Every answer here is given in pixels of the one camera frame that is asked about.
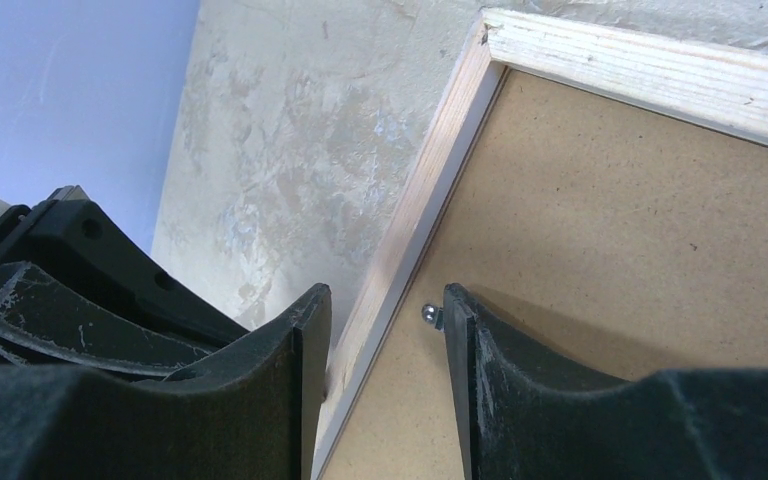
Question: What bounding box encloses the white wooden picture frame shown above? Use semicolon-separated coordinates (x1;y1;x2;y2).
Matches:
312;8;768;478

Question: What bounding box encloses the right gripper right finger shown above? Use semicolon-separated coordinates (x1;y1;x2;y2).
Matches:
443;284;768;479

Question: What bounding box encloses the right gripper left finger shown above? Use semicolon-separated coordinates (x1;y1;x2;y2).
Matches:
0;284;331;479

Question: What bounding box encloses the brown cardboard backing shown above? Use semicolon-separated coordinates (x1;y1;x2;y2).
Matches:
325;72;768;479

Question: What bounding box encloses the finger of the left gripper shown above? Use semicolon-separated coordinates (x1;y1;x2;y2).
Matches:
0;262;212;378
27;186;248;345

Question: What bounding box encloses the small metal frame clip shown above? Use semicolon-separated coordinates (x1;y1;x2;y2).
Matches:
421;304;445;332

